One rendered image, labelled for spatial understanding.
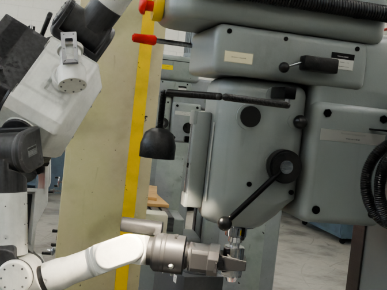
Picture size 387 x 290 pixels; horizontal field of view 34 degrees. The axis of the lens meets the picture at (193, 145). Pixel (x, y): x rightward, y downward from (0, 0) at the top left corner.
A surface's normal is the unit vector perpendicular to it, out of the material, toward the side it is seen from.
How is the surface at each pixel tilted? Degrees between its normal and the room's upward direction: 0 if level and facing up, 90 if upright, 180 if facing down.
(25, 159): 82
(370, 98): 90
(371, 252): 90
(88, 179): 90
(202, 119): 90
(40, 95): 58
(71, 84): 148
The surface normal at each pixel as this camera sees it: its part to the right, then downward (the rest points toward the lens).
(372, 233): -0.97, -0.09
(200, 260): -0.07, 0.05
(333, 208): 0.22, 0.07
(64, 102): 0.43, -0.45
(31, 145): 0.98, -0.03
